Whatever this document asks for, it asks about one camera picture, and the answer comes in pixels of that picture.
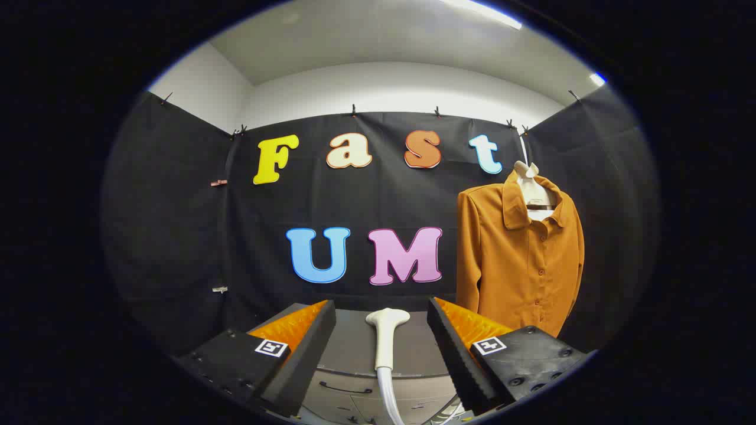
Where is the white torso hanger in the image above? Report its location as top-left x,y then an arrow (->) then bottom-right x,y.
513,135 -> 559,222

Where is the grey cabinet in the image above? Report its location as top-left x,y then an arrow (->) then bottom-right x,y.
248,304 -> 473,425

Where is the white steamer hose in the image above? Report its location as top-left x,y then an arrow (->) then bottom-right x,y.
376,366 -> 408,425

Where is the white garment steamer head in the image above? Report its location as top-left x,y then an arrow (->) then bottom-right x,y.
365,308 -> 410,372

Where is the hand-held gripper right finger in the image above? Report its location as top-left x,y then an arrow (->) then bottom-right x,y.
426,297 -> 591,416

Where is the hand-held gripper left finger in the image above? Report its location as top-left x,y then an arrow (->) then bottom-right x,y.
174,299 -> 337,419

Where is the row of black cloth clips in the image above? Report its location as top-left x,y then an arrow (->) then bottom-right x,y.
161,89 -> 582,139

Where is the black drawer handle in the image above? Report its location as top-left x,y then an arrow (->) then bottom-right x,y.
319,381 -> 374,395

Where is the orange button-up shirt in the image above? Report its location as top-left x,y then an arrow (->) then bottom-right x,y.
456,170 -> 585,338

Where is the black backdrop cloth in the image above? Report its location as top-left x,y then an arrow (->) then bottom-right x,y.
102,83 -> 659,358

